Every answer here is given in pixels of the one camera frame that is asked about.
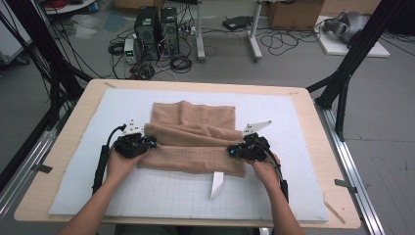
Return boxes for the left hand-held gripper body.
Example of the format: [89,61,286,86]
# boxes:
[114,119,149,160]

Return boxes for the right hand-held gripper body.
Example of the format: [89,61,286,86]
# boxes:
[237,120,273,163]

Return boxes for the tan towel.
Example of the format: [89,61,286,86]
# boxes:
[137,100,247,200]

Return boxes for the person's left hand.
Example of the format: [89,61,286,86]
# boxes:
[106,150,149,184]

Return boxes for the person's right hand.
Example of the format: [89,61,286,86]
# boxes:
[246,155,282,191]

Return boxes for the white grid mat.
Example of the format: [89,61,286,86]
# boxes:
[48,87,329,222]

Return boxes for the grey bench power supply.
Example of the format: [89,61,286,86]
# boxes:
[123,37,138,65]

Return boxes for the black tape piece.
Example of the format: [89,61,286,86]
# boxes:
[31,164,54,174]

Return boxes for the grey tape piece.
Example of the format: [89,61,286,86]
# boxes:
[334,178,358,194]

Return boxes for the long beige tape strip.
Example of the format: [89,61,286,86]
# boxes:
[322,199,346,225]

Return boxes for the large black computer tower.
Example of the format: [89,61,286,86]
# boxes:
[133,6,161,62]

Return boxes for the slim black computer tower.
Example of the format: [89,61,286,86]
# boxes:
[160,7,181,55]

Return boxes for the white power strip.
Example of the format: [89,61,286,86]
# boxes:
[179,24,198,37]

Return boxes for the black flat device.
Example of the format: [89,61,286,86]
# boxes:
[221,15,254,32]

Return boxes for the clear plastic sheet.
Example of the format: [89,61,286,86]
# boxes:
[69,14,101,39]

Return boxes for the white floor board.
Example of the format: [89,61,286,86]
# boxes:
[314,15,392,59]

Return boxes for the flat cardboard box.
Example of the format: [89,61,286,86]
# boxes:
[114,0,164,11]

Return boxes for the large cardboard box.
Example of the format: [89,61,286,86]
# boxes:
[266,0,326,31]

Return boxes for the round white table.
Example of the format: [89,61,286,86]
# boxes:
[43,0,96,16]

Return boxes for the grey rounded machine housing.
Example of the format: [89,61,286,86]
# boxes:
[322,11,372,45]

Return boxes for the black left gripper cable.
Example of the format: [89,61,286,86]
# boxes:
[91,123,128,196]

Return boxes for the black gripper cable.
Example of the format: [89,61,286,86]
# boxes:
[259,142,290,204]
[91,123,128,196]

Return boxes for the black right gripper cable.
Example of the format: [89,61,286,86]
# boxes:
[259,142,290,204]

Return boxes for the tangled black cables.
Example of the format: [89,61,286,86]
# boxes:
[129,62,157,81]

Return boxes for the coiled black cable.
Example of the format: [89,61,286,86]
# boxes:
[107,40,126,57]
[169,54,194,74]

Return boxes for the aluminium rail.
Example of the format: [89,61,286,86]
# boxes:
[313,100,387,235]
[0,107,68,223]

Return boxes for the loose black floor cable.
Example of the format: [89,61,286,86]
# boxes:
[258,26,323,57]

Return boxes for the white table frame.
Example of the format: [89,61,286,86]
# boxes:
[195,0,264,64]

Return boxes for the black metal frame stand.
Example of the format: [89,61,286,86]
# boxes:
[0,0,94,132]
[305,0,411,142]

